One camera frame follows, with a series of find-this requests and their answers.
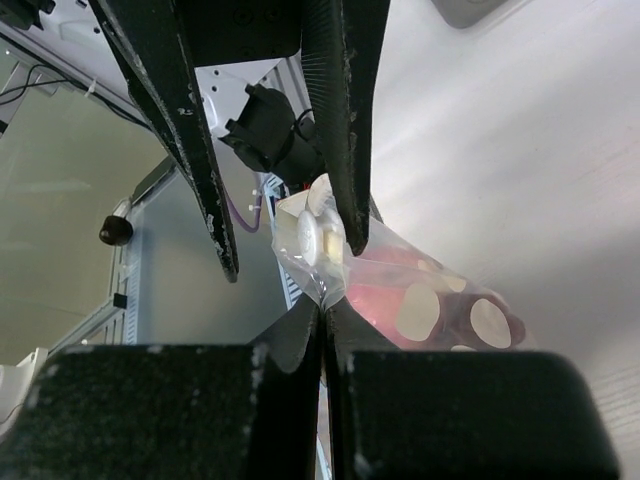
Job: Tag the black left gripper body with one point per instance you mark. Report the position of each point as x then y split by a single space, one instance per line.
227 32

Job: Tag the dark red grape bunch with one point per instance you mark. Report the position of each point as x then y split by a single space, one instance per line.
477 318

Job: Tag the black round knob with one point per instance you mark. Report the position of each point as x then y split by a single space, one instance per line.
116 231

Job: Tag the clear grey plastic bin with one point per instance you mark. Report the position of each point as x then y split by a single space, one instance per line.
463 14

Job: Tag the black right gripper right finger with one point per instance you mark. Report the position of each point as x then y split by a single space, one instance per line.
457 415

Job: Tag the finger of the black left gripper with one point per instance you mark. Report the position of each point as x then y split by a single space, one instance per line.
341 43
149 43

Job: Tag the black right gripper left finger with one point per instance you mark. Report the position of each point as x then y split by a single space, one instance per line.
175 411

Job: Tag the slotted white cable duct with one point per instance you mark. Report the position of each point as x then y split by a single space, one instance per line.
284 209

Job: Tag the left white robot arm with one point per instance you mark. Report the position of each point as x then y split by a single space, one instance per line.
256 121

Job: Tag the clear zip top bag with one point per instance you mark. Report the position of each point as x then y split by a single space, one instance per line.
323 267

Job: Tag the aluminium mounting rail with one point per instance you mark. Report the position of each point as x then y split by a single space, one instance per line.
116 320

